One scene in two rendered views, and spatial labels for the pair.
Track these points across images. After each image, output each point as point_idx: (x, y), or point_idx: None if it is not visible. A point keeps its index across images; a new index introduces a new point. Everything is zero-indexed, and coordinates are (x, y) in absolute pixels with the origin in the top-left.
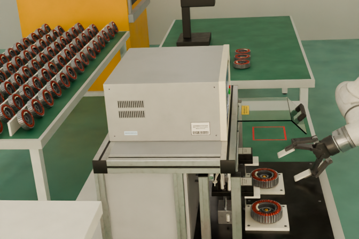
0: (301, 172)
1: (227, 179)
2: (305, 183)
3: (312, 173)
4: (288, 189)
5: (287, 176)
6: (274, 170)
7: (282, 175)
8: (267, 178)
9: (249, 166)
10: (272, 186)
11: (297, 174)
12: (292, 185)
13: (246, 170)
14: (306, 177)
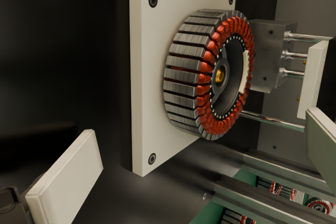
0: (83, 199)
1: (283, 22)
2: (24, 144)
3: (13, 210)
4: (113, 39)
5: (115, 177)
6: (200, 131)
7: (143, 152)
8: (230, 30)
9: (205, 179)
10: (188, 19)
11: (93, 179)
12: (94, 92)
13: (211, 149)
14: (35, 182)
